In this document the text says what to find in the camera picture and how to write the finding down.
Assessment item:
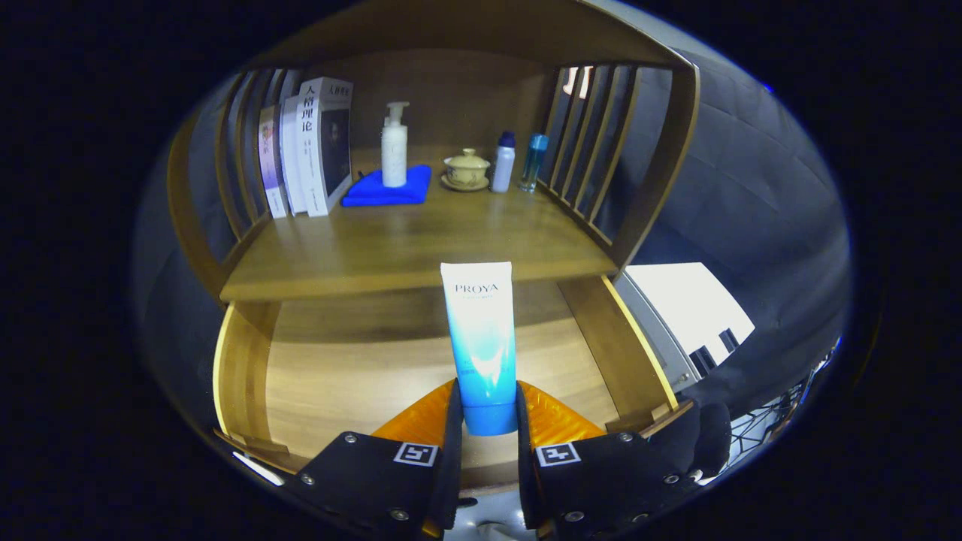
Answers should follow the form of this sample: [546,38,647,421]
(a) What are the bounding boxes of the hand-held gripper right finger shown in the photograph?
[515,381,703,540]

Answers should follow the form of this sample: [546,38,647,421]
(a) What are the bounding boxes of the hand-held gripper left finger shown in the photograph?
[282,378,464,540]

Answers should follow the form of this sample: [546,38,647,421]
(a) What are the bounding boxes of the blue and white cosmetic tube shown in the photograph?
[440,261,519,437]

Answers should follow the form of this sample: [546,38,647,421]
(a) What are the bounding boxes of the brown wooden drawer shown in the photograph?
[213,274,696,489]

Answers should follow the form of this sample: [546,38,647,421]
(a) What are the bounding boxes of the brown wooden countertop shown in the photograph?
[219,162,619,303]

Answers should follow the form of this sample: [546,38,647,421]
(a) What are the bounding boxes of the white drawer unit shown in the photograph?
[613,261,756,391]

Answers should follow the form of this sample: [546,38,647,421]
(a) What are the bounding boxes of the brown wooden cabinet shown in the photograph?
[165,0,701,489]

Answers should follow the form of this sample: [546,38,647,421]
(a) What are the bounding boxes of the dark rounded object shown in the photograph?
[665,400,732,482]

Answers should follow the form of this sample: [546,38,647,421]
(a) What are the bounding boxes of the blue folded cloth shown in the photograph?
[340,165,433,207]

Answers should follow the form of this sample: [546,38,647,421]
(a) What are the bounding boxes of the beige lidded teacup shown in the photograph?
[440,148,492,192]

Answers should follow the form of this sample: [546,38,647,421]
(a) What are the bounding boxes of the white bottle with blue cap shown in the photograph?
[491,131,517,194]

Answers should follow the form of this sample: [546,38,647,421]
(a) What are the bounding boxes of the clear blue bottle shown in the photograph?
[519,133,550,194]

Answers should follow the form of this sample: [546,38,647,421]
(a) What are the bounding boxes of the white pump bottle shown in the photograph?
[381,101,410,189]

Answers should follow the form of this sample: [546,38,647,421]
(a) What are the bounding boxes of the thick white and black book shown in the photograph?
[298,77,354,218]

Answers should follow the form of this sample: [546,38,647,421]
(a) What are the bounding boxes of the thin white book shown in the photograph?
[280,95,309,216]

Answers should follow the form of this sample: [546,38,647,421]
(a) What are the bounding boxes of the purple book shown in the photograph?
[258,105,289,219]

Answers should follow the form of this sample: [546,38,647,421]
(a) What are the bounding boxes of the black floor cables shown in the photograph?
[725,342,839,463]

